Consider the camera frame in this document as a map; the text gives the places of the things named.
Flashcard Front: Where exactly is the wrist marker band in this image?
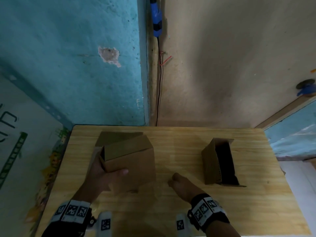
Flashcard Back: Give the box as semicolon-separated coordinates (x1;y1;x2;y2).
187;194;230;232
50;199;96;230

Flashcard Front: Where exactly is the right wrist marker band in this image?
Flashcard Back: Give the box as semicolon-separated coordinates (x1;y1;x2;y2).
187;194;230;232

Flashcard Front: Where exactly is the thin black cable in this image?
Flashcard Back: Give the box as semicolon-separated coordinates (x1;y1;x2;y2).
155;36;162;127

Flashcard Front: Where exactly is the small open cardboard box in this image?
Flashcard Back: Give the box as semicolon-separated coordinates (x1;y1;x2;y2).
201;138;247;188

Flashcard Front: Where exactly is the white printed poster board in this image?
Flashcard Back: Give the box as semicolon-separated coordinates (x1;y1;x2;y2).
0;71;70;237

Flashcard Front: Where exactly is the red wire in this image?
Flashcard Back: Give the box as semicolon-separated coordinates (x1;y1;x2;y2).
159;50;173;66

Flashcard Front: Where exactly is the left wrist marker band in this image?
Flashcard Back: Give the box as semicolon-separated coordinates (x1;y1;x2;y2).
50;199;96;230

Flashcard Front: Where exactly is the wooden framed blue panel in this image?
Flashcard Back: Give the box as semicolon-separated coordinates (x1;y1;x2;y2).
254;96;316;162

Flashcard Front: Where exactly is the blue and black wall device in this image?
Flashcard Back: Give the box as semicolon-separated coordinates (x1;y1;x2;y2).
150;0;163;37

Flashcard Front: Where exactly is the person's left forearm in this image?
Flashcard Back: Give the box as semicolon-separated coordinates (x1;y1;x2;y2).
41;219;87;237

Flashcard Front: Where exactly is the large brown cardboard box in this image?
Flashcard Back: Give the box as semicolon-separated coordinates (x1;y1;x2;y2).
90;131;157;194

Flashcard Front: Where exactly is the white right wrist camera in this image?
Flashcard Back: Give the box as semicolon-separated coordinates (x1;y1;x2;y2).
175;214;191;237

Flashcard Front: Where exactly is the person's left hand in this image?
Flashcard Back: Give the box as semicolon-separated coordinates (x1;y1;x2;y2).
74;155;129;204

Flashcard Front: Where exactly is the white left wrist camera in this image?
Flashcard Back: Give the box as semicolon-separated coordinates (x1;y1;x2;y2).
95;211;112;237

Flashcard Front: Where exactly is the person's right forearm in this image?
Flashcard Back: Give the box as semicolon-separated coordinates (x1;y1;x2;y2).
204;218;241;237

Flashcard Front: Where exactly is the white panel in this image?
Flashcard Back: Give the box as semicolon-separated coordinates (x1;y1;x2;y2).
278;160;316;237

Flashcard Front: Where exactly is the person's right hand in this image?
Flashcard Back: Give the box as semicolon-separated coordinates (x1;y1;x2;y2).
168;173;207;204

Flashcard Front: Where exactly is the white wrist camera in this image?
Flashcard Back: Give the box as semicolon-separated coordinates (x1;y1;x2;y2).
95;211;112;237
175;214;191;237

